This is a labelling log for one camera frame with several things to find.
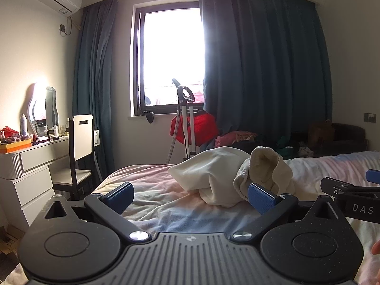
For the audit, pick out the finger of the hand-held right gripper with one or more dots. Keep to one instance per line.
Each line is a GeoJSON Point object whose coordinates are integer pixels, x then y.
{"type": "Point", "coordinates": [374, 176]}
{"type": "Point", "coordinates": [341, 184]}

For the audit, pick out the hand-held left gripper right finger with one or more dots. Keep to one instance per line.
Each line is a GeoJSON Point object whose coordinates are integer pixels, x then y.
{"type": "Point", "coordinates": [262, 199]}

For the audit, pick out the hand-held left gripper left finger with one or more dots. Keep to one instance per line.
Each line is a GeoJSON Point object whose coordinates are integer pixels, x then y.
{"type": "Point", "coordinates": [121, 197]}

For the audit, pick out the cream white zip jacket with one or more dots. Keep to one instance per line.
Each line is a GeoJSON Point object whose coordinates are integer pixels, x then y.
{"type": "Point", "coordinates": [213, 172]}

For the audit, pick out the pile of colourful clothes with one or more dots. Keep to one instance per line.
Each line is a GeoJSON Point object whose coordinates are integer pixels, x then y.
{"type": "Point", "coordinates": [237, 139]}

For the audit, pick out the person's right hand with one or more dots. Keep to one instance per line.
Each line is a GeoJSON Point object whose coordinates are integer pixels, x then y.
{"type": "Point", "coordinates": [377, 248]}

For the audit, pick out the bed with pastel sheet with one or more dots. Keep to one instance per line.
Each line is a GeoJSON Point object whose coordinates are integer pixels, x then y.
{"type": "Point", "coordinates": [160, 190]}

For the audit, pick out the dark sofa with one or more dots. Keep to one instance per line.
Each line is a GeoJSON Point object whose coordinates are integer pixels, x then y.
{"type": "Point", "coordinates": [350, 138]}

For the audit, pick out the cardboard box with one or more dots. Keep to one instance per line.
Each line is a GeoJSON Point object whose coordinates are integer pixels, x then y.
{"type": "Point", "coordinates": [320, 135]}

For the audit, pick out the white and black chair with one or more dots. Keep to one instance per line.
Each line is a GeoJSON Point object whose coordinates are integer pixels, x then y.
{"type": "Point", "coordinates": [81, 136]}

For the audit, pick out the black item on window sill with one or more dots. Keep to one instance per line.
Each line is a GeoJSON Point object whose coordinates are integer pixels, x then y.
{"type": "Point", "coordinates": [148, 115]}

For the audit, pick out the red bag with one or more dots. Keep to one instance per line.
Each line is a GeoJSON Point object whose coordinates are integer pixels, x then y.
{"type": "Point", "coordinates": [206, 127]}

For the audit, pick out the white dressing table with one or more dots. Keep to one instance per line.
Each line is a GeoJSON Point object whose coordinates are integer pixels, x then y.
{"type": "Point", "coordinates": [32, 169]}

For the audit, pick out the row of cosmetic bottles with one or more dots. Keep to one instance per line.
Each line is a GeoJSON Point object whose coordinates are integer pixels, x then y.
{"type": "Point", "coordinates": [50, 135]}

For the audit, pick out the standing garment steamer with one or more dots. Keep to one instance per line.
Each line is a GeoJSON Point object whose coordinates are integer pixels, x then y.
{"type": "Point", "coordinates": [186, 118]}

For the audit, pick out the wavy framed table mirror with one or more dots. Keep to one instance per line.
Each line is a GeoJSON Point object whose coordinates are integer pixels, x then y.
{"type": "Point", "coordinates": [51, 107]}

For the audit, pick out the orange box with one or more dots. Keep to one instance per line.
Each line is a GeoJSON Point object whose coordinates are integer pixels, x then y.
{"type": "Point", "coordinates": [14, 147]}

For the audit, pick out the narrow teal curtain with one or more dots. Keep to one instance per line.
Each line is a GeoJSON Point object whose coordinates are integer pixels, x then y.
{"type": "Point", "coordinates": [92, 80]}

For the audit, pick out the white spray bottle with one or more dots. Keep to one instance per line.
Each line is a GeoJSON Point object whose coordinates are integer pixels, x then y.
{"type": "Point", "coordinates": [23, 124]}

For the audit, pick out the red pouch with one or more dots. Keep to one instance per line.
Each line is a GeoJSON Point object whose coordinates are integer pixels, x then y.
{"type": "Point", "coordinates": [8, 132]}

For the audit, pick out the wide teal curtain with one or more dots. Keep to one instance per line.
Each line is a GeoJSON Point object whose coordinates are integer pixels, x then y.
{"type": "Point", "coordinates": [267, 65]}

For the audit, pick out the dark framed window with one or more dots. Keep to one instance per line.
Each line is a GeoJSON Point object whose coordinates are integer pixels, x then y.
{"type": "Point", "coordinates": [172, 50]}

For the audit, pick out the grey wall switch panel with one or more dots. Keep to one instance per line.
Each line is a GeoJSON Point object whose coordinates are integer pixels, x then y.
{"type": "Point", "coordinates": [370, 117]}

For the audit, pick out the white wall socket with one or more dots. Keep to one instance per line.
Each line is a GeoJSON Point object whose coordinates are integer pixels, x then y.
{"type": "Point", "coordinates": [97, 138]}

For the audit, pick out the black wall socket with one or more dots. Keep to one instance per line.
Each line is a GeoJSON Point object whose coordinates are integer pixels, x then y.
{"type": "Point", "coordinates": [63, 28]}

